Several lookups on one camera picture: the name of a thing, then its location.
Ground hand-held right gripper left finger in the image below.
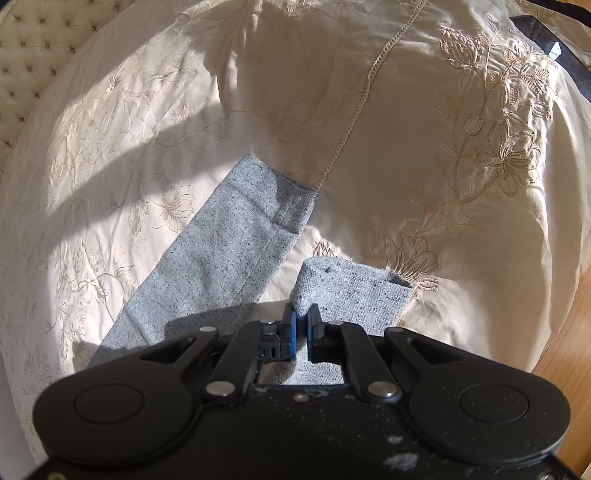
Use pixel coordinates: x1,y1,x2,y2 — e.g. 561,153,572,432
137,309,298,400

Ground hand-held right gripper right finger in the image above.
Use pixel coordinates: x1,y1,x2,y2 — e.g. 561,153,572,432
307,304,463,404

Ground grey speckled pants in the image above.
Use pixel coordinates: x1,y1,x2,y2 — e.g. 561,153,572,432
88,154,415,387

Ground cream embroidered pillow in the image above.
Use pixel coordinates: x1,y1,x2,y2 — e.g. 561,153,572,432
203,0,581,376

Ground cream embroidered floral bedspread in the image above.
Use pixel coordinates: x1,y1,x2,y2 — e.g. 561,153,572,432
0,18,324,467

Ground cream tufted headboard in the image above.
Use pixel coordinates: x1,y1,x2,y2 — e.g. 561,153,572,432
0,0,197,155

